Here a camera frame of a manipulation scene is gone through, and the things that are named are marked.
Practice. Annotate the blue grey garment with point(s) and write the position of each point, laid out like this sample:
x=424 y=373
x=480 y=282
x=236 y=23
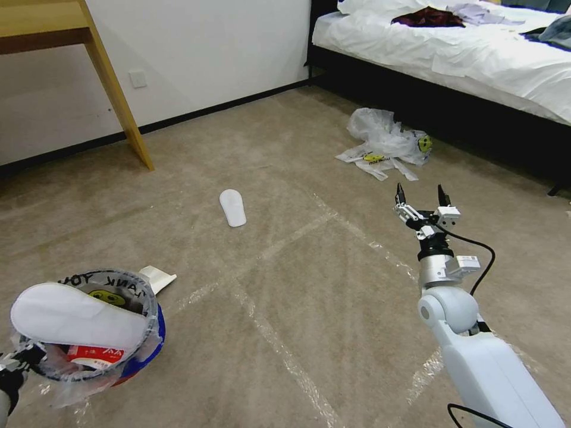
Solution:
x=555 y=33

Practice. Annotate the white bed mattress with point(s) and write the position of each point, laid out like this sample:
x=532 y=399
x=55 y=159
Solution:
x=468 y=58

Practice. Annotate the white folded paper piece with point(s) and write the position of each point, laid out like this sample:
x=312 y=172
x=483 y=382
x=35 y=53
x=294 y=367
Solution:
x=159 y=278

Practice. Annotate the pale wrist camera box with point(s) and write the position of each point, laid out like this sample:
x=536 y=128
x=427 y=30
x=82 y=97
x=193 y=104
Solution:
x=448 y=217

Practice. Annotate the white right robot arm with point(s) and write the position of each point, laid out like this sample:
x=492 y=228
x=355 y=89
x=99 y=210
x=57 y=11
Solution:
x=477 y=370

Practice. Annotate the clear printed bin liner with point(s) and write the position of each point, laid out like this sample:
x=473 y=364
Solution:
x=80 y=383

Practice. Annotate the small white slipper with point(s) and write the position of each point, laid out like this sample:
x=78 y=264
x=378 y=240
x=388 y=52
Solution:
x=233 y=208

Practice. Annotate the white wall socket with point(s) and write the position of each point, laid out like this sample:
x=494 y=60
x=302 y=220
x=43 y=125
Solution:
x=138 y=78

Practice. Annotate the lavender garment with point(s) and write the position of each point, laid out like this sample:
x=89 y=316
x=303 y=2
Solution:
x=479 y=13

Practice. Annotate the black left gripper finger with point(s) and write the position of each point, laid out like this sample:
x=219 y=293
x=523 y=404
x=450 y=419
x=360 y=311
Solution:
x=29 y=357

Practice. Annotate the blue trash bin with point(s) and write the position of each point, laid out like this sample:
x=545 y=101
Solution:
x=154 y=339

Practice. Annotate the black bed frame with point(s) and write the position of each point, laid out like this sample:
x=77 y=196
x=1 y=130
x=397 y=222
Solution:
x=446 y=116

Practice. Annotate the large white slipper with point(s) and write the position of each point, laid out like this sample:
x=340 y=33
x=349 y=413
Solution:
x=76 y=318

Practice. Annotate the dark red garment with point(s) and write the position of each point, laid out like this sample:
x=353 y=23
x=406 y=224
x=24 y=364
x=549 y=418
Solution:
x=428 y=18

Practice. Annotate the red and white package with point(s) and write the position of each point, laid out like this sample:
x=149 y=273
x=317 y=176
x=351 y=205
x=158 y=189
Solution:
x=96 y=356

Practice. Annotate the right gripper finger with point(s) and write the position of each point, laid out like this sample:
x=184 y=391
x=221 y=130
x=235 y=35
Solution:
x=443 y=196
x=408 y=209

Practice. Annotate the wooden desk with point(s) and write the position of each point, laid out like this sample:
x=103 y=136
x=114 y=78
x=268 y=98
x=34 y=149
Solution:
x=111 y=89

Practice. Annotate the crumpled clear plastic bag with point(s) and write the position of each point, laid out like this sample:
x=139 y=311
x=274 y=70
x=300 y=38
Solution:
x=386 y=140

